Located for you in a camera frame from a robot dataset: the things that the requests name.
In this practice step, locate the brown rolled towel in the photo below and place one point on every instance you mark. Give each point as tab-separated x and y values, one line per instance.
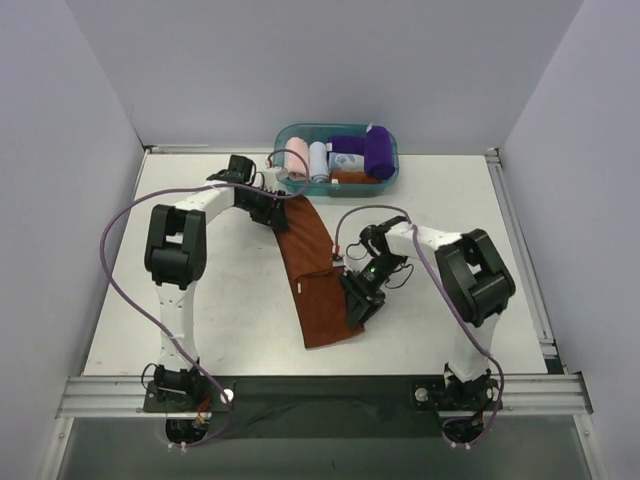
352	178

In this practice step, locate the purple towel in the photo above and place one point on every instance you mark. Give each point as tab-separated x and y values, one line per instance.
347	144
378	153

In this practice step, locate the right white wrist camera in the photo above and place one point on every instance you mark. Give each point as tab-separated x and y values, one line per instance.
338	261

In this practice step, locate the white patterned rolled towel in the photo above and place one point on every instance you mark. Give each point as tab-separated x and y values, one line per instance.
345	162

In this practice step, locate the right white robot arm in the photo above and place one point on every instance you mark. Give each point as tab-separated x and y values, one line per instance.
468	272

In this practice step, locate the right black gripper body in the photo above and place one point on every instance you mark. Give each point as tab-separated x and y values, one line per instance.
358	293

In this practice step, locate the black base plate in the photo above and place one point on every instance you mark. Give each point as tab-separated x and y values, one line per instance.
328	407

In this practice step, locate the brown towel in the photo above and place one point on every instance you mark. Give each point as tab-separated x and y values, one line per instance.
306	251
352	178

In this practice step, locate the light blue rolled towel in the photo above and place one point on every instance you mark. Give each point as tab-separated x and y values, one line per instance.
318	162

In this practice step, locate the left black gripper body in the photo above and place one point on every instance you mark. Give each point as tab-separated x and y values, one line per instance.
272	215

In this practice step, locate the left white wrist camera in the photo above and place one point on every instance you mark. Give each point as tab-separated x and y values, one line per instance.
271	178

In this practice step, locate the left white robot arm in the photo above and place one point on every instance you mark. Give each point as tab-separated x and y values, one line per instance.
176	258

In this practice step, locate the aluminium front rail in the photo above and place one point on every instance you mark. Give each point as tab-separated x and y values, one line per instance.
524	394

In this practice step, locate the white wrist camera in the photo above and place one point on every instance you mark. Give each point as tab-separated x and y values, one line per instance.
271	178
338	261

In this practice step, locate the aluminium right side rail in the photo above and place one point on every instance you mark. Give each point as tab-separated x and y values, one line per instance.
529	281

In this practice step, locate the aluminium rail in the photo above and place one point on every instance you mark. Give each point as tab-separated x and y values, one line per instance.
524	394
529	281

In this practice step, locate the pink rolled towel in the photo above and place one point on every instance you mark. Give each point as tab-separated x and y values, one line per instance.
296	158

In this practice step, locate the teal plastic basket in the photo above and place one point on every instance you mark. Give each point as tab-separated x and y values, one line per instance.
312	132

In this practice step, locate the purple folded towel in basket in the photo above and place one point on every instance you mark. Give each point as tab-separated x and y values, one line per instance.
347	144

